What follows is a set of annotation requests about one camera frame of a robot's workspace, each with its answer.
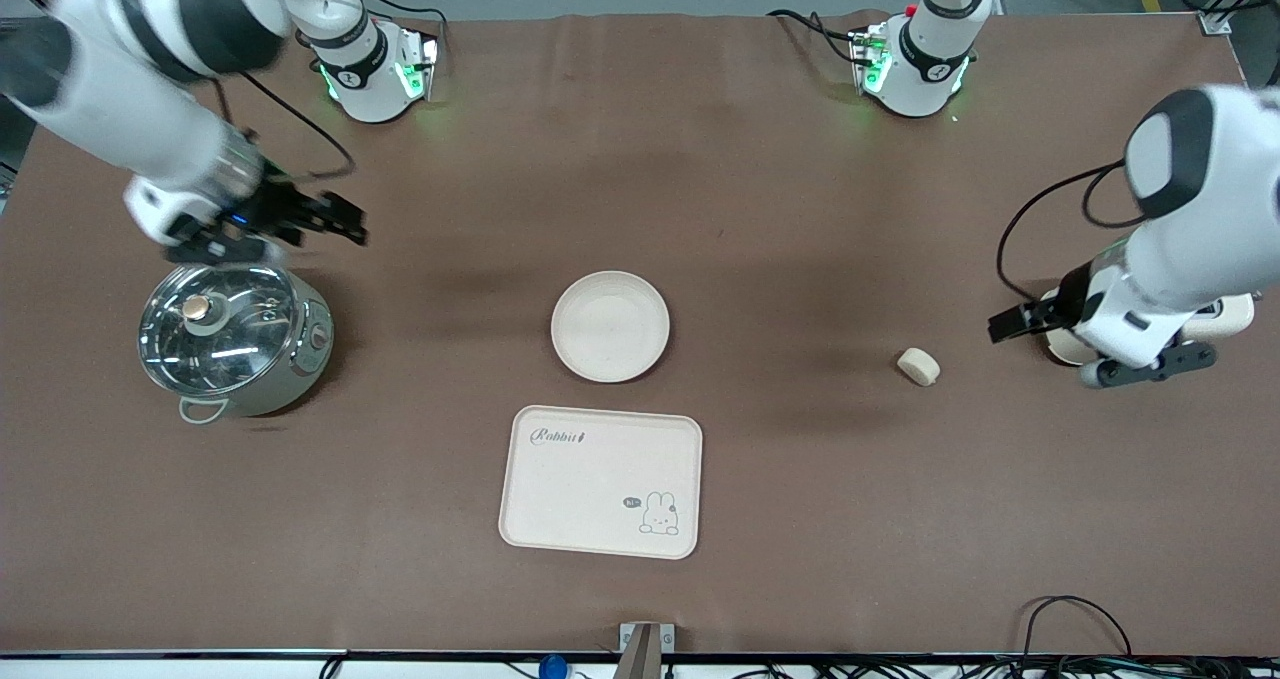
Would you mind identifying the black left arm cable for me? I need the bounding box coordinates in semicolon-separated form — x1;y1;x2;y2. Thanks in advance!
996;159;1151;305

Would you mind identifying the glass pot lid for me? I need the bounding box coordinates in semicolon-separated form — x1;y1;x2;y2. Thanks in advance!
138;265;299;396

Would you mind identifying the cream steamed bun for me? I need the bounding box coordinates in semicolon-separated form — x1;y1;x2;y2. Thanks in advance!
896;348;942;388

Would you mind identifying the cream round container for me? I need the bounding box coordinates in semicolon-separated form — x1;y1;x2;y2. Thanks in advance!
1040;287;1257;368

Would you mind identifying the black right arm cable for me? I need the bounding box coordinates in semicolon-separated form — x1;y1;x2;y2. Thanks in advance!
205;69;358;182

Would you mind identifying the brown table cover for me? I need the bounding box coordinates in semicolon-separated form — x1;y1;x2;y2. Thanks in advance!
0;11;1280;658

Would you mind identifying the black cable bundle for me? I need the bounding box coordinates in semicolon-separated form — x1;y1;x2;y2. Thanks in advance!
660;595;1280;679

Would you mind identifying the black arm base cable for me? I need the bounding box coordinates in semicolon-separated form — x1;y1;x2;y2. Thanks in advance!
767;7;881;65
330;0;449;70

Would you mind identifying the pale green electric pot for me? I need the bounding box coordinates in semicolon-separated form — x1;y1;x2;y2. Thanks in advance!
138;264;335;426

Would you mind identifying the cream rabbit print tray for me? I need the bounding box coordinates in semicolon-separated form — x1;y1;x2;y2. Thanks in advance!
498;405;704;561

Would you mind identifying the metal table edge bracket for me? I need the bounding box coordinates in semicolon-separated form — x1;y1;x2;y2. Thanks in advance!
612;622;676;679

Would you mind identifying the cream round plate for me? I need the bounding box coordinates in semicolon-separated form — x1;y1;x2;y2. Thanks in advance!
550;271;672;384

